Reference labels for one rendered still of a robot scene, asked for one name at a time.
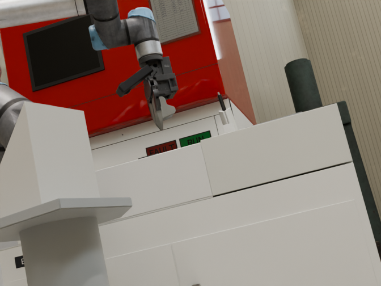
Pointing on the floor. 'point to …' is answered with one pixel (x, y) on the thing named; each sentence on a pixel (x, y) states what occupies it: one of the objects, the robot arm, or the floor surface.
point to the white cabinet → (244, 239)
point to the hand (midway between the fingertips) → (158, 126)
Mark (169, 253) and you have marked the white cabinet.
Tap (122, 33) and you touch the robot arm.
